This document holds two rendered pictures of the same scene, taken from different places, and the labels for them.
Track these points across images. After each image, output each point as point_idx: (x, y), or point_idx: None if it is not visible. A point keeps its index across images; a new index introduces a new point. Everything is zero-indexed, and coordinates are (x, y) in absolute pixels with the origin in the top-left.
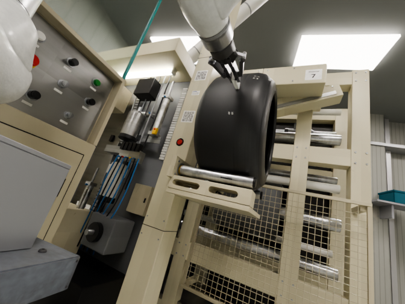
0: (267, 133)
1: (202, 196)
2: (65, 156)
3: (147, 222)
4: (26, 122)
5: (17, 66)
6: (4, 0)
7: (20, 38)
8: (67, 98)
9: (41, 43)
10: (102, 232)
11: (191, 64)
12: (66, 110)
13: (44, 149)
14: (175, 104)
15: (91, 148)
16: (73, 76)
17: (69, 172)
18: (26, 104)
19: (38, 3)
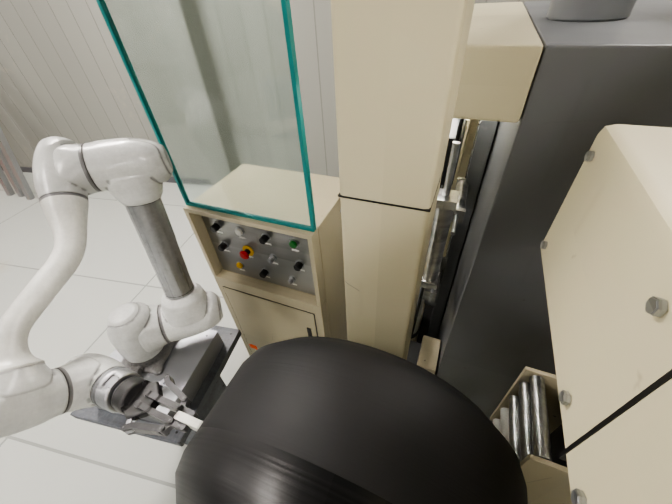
0: None
1: None
2: (301, 315)
3: None
4: (267, 295)
5: (189, 329)
6: (165, 309)
7: (178, 321)
8: (283, 266)
9: (244, 234)
10: None
11: (473, 68)
12: (289, 275)
13: (285, 310)
14: (488, 201)
15: (318, 309)
16: (275, 246)
17: (310, 325)
18: (267, 277)
19: (178, 284)
